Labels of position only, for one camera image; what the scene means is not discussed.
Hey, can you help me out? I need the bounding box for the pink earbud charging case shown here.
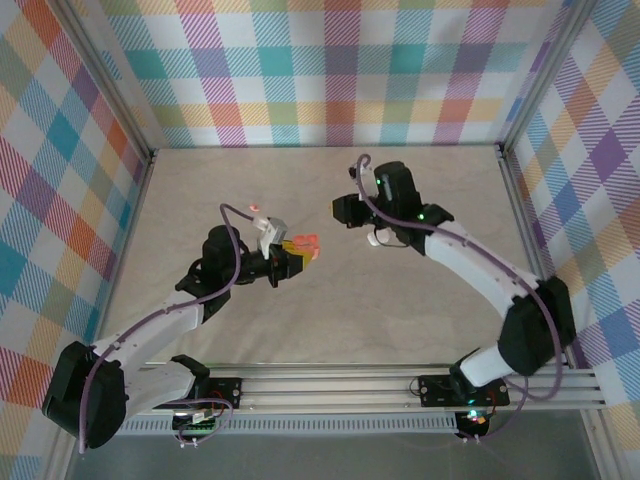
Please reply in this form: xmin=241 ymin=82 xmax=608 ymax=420
xmin=292 ymin=232 xmax=321 ymax=261

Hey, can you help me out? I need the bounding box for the small black controller board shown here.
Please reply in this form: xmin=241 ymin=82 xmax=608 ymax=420
xmin=455 ymin=407 xmax=496 ymax=445
xmin=171 ymin=405 xmax=234 ymax=450

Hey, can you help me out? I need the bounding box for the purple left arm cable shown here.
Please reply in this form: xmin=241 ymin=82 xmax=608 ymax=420
xmin=77 ymin=202 xmax=261 ymax=455

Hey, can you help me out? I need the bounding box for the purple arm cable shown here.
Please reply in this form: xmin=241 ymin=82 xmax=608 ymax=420
xmin=77 ymin=202 xmax=261 ymax=455
xmin=349 ymin=152 xmax=564 ymax=444

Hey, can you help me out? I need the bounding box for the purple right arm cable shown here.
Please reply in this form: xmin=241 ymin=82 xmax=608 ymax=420
xmin=349 ymin=152 xmax=564 ymax=444

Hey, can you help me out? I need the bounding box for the thin black gripper wire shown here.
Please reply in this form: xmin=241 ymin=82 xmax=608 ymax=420
xmin=367 ymin=228 xmax=407 ymax=250

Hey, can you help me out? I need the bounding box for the aluminium left side rail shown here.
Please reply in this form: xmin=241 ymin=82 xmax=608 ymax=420
xmin=47 ymin=149 xmax=157 ymax=480

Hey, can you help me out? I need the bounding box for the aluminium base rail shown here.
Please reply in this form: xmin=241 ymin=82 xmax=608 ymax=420
xmin=119 ymin=367 xmax=604 ymax=416

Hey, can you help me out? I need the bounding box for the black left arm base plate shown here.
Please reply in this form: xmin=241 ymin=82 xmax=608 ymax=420
xmin=189 ymin=377 xmax=245 ymax=410

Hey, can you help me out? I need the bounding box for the aluminium right side rail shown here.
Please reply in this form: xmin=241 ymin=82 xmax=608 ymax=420
xmin=496 ymin=143 xmax=624 ymax=480

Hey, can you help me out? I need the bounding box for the grey slotted cable duct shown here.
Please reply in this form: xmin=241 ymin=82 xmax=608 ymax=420
xmin=114 ymin=412 xmax=461 ymax=436

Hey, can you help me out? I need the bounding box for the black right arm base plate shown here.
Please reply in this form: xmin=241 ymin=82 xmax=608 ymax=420
xmin=418 ymin=373 xmax=511 ymax=407

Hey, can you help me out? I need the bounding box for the aluminium right frame post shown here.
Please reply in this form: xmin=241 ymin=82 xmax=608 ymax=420
xmin=497 ymin=0 xmax=596 ymax=156

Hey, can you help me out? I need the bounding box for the aluminium frame post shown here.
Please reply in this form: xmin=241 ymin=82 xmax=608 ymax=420
xmin=52 ymin=0 xmax=157 ymax=166
xmin=497 ymin=0 xmax=596 ymax=156

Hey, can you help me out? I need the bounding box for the aluminium left frame post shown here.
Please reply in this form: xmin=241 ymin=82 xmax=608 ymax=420
xmin=52 ymin=0 xmax=157 ymax=166

